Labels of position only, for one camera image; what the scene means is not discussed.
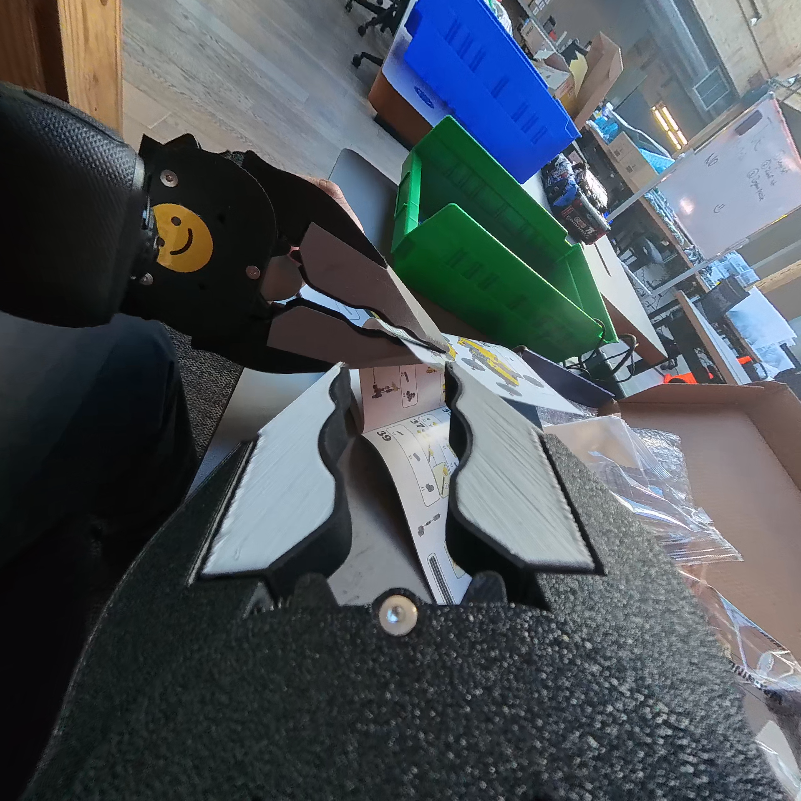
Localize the person's left hand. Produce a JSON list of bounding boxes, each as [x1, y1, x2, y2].
[[306, 177, 366, 247]]

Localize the instruction booklet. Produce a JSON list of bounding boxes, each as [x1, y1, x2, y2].
[[356, 331, 592, 609]]

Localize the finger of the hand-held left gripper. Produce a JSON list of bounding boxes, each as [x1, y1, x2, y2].
[[297, 223, 441, 345], [266, 305, 423, 369]]

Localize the wooden post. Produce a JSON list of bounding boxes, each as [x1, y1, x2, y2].
[[0, 0, 125, 134]]

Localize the clear plastic bags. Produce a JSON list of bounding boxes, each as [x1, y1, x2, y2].
[[549, 413, 801, 758]]

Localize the blue cardboard box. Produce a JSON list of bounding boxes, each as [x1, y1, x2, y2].
[[517, 343, 801, 670]]

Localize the green bin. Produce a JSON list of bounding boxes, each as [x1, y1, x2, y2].
[[391, 116, 619, 365]]

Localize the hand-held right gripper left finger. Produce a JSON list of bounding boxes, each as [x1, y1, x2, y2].
[[201, 366, 359, 580]]

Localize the brown cardboard box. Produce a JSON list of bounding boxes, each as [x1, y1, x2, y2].
[[569, 32, 625, 128]]

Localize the grey desk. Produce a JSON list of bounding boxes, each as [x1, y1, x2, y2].
[[188, 148, 801, 752]]

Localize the blue bin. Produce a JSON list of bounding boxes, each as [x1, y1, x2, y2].
[[400, 0, 584, 184]]

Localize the black chair base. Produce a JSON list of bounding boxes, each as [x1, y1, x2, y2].
[[343, 0, 410, 71]]

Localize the whiteboard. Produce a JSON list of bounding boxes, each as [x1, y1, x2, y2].
[[656, 98, 801, 262]]

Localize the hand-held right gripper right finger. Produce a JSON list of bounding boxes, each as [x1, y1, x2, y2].
[[445, 363, 600, 574]]

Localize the dark chair armrest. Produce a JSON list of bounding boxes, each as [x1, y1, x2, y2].
[[0, 82, 147, 330]]

